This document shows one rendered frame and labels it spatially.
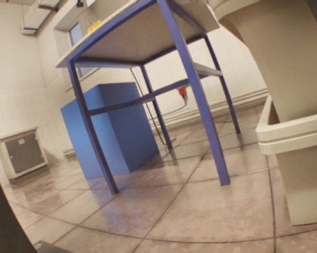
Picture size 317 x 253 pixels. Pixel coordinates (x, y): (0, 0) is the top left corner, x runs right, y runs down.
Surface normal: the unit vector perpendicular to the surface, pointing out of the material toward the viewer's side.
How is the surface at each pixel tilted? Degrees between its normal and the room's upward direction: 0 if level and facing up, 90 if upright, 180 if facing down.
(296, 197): 96
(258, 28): 96
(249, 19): 96
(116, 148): 90
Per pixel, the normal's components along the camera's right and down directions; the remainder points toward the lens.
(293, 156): -0.54, 0.36
